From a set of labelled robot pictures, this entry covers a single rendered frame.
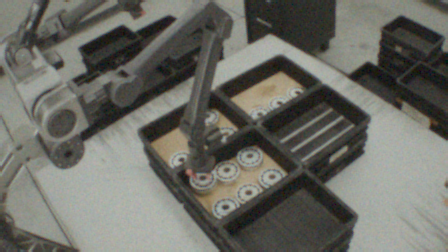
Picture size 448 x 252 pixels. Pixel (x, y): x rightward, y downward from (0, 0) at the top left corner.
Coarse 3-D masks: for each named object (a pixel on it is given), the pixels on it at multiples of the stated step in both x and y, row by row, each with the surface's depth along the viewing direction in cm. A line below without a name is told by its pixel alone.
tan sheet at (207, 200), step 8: (232, 160) 182; (264, 160) 180; (272, 160) 179; (240, 168) 178; (264, 168) 177; (280, 168) 176; (240, 176) 175; (248, 176) 175; (256, 176) 174; (240, 184) 172; (256, 184) 172; (192, 192) 172; (216, 192) 171; (224, 192) 170; (232, 192) 170; (200, 200) 169; (208, 200) 168; (216, 200) 168; (208, 208) 166
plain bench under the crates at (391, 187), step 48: (288, 48) 255; (96, 144) 215; (384, 144) 195; (432, 144) 191; (48, 192) 195; (96, 192) 193; (144, 192) 191; (336, 192) 180; (384, 192) 176; (432, 192) 173; (96, 240) 174; (144, 240) 173; (192, 240) 171; (384, 240) 160; (432, 240) 156
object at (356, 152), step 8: (360, 144) 183; (352, 152) 184; (360, 152) 190; (336, 160) 177; (344, 160) 184; (352, 160) 189; (328, 168) 176; (336, 168) 182; (344, 168) 186; (320, 176) 177; (328, 176) 181
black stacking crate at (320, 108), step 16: (320, 96) 197; (336, 96) 190; (288, 112) 188; (304, 112) 196; (320, 112) 196; (336, 112) 195; (352, 112) 185; (272, 128) 188; (288, 128) 191; (320, 128) 189; (336, 128) 188; (352, 128) 187; (288, 144) 185; (320, 144) 183; (352, 144) 180; (320, 160) 170
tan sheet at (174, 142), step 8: (224, 120) 199; (168, 136) 195; (176, 136) 195; (152, 144) 193; (160, 144) 192; (168, 144) 192; (176, 144) 191; (184, 144) 191; (160, 152) 189; (168, 152) 188; (176, 152) 188; (168, 160) 185
